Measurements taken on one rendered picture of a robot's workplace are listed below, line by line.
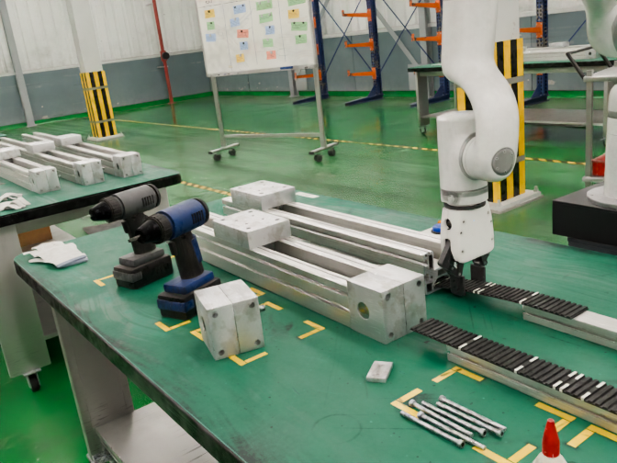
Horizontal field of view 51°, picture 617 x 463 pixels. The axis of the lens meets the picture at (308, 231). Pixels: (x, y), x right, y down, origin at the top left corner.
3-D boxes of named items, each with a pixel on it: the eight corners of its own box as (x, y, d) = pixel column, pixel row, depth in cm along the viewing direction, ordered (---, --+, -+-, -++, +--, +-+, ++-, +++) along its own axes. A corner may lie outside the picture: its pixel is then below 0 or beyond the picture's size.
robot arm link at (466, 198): (465, 195, 110) (465, 211, 111) (498, 183, 115) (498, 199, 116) (429, 188, 117) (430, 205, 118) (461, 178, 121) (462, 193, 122)
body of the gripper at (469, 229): (461, 207, 111) (464, 267, 114) (499, 193, 116) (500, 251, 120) (429, 200, 117) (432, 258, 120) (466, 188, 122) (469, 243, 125)
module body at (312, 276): (392, 310, 120) (388, 268, 117) (351, 329, 114) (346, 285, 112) (198, 234, 183) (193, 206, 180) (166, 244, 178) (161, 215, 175)
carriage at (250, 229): (293, 247, 144) (289, 219, 142) (251, 262, 138) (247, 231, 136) (255, 235, 156) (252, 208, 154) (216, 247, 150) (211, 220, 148)
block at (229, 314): (277, 343, 112) (271, 293, 110) (215, 361, 109) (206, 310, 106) (260, 322, 121) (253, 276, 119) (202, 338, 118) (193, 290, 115)
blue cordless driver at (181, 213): (229, 296, 136) (212, 197, 129) (162, 337, 120) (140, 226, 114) (201, 292, 140) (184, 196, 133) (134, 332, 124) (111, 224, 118)
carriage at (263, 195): (297, 210, 174) (294, 186, 172) (263, 220, 168) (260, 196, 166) (265, 202, 186) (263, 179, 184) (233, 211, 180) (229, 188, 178)
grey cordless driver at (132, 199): (178, 271, 155) (162, 183, 148) (109, 302, 140) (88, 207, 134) (158, 267, 159) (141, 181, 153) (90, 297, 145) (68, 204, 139)
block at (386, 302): (436, 320, 114) (433, 270, 111) (385, 344, 107) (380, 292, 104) (401, 306, 121) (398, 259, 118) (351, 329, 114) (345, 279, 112)
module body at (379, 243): (460, 279, 130) (458, 240, 127) (425, 295, 125) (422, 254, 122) (254, 218, 193) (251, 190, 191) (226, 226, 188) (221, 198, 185)
